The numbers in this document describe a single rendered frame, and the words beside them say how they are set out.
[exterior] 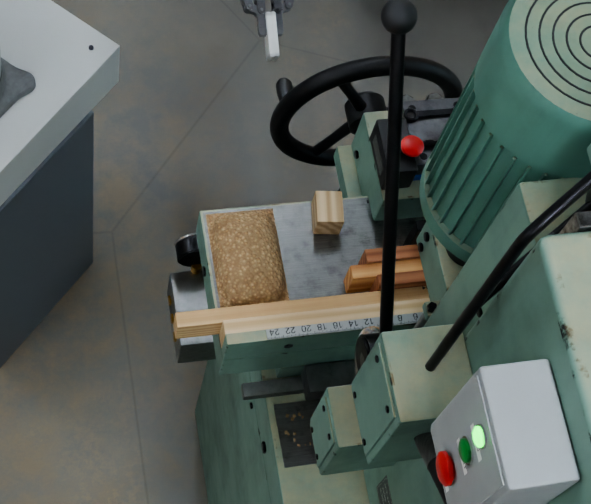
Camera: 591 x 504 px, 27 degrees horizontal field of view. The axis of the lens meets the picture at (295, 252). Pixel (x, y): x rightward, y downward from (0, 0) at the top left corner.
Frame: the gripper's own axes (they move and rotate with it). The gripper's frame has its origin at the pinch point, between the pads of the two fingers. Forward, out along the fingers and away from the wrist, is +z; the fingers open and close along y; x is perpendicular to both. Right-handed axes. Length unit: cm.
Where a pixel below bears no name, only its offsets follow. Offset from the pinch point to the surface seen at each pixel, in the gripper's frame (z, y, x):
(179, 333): 44, -22, -31
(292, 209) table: 29.1, -4.5, -24.0
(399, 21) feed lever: 17, -4, -75
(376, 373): 50, -8, -70
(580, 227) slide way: 39, 4, -94
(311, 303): 42, -5, -33
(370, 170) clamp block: 24.9, 6.0, -26.5
